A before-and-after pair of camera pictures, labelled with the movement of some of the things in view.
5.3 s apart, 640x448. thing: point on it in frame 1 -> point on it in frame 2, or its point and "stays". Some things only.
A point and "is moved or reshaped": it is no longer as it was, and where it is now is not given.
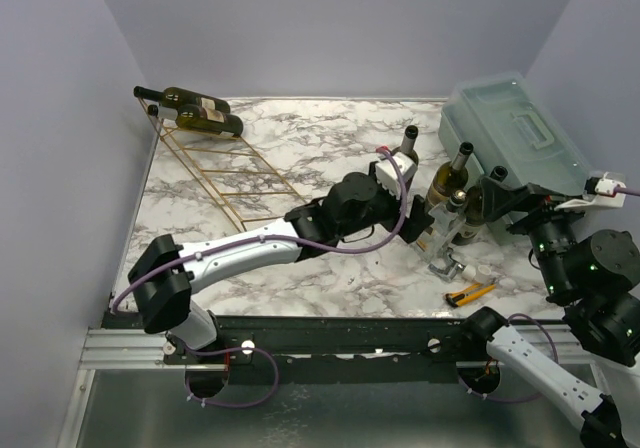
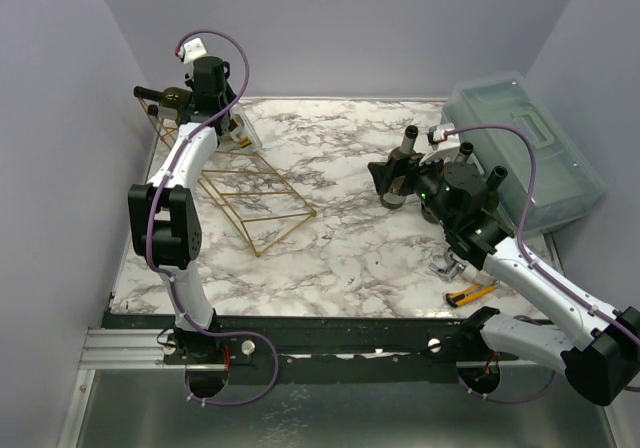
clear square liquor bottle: x=446 y=228 -> x=241 y=130
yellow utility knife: x=468 y=294 stays
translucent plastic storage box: x=501 y=118 stays
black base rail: x=331 y=349 stays
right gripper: x=507 y=200 -> x=400 y=175
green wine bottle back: x=406 y=147 stays
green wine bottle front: x=210 y=119 is moved or reshaped
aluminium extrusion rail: x=125 y=349 stays
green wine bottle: x=176 y=97 stays
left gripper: x=417 y=221 -> x=215 y=109
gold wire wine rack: x=245 y=189 stays
